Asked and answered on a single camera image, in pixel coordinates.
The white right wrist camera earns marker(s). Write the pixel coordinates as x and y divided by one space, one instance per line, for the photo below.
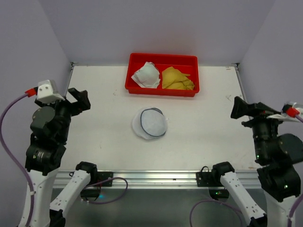
291 112

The white mesh laundry bag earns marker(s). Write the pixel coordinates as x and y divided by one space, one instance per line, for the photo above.
149 123

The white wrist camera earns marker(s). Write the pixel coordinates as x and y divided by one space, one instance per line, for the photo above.
48 93
291 112

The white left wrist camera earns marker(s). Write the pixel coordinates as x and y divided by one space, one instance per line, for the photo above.
48 93

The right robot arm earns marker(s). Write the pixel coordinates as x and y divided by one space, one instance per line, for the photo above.
276 154

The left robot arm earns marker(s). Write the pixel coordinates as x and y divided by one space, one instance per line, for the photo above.
50 128

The red plastic tray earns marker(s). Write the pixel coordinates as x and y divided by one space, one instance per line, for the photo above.
184 63

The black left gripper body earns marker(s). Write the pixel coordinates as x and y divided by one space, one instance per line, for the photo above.
68 104

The white bra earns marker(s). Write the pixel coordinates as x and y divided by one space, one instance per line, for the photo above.
147 76

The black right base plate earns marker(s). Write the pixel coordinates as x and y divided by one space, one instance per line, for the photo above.
206 179

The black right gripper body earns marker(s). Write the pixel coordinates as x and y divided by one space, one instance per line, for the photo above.
258 114

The yellow bra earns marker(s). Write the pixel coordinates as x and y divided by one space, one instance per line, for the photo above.
174 79

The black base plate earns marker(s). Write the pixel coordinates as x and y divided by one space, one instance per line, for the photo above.
206 179
105 175

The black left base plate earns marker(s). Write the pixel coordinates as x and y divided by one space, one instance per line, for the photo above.
105 175

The aluminium frame rail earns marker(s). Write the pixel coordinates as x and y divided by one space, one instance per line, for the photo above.
176 179

